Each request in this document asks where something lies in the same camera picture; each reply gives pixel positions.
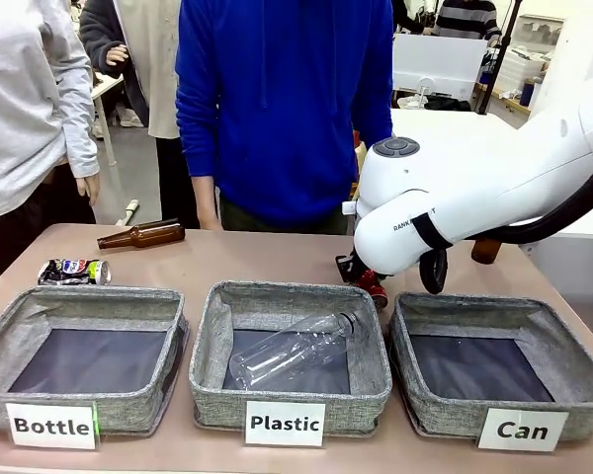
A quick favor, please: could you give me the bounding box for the crushed red soda can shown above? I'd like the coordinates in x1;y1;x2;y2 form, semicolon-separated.
358;269;389;310

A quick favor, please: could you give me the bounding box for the brown glass beer bottle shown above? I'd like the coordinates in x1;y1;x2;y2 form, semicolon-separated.
470;238;503;264
97;221;187;251

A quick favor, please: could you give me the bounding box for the crushed Pepsi can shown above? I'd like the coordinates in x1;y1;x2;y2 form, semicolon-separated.
38;258;113;287

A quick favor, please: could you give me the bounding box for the blue hoodie person right forearm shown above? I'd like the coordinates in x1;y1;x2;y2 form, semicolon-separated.
192;175;222;231

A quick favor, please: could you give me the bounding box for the grey fabric basket Plastic label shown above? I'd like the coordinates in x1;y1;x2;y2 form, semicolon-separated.
188;280;393;436

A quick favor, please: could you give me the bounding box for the grey fabric basket Can label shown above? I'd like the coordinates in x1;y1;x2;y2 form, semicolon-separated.
387;291;593;442

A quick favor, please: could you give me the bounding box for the white Can label card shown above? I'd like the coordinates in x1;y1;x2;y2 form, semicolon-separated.
476;407;570;453

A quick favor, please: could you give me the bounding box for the grey fabric basket Bottle label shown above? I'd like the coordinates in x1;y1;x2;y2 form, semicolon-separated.
0;284;190;438

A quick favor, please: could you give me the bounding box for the grey sweatshirt person left hand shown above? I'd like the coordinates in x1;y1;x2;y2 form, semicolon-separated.
75;173;102;206

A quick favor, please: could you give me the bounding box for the beige coat person hand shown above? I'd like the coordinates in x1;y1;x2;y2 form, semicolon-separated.
105;43;130;68

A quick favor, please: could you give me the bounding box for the clear plastic bottle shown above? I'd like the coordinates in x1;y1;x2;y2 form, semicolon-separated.
228;310;360;392

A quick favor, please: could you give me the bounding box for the white Plastic label card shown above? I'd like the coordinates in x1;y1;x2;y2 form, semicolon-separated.
244;400;327;447

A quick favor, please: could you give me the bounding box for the person in blue hoodie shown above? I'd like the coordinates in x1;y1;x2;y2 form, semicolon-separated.
175;0;395;236

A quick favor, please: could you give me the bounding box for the large white background table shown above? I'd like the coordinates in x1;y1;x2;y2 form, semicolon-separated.
389;108;528;152

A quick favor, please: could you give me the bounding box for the black bag on table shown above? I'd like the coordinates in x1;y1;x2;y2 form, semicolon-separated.
423;93;473;113

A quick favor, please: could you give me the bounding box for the white panel board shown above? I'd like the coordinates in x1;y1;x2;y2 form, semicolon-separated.
391;33;490;98

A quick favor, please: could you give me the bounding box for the white tube on floor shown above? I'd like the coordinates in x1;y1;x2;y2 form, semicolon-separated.
115;197;141;226

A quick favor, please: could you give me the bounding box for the black tripod pole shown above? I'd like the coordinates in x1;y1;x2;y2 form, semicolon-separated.
475;0;524;117

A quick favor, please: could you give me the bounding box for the white sneaker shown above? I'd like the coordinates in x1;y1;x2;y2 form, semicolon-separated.
117;105;145;129

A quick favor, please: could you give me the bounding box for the clear storage box stack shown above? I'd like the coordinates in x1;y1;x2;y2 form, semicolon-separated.
495;45;551;91

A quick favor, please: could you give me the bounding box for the person in striped sweater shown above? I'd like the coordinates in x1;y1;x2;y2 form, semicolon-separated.
433;0;503;41

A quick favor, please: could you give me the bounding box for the white background table leg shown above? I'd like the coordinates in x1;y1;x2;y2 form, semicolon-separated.
90;73;126;180

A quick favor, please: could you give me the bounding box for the person in beige coat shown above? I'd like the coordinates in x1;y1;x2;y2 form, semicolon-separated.
78;0;200;230

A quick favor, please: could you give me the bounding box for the white Bottle label card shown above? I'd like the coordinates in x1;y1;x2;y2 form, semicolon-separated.
5;402;101;451

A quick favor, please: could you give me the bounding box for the person in grey sweatshirt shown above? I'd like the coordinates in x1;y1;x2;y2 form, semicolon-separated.
0;0;102;293

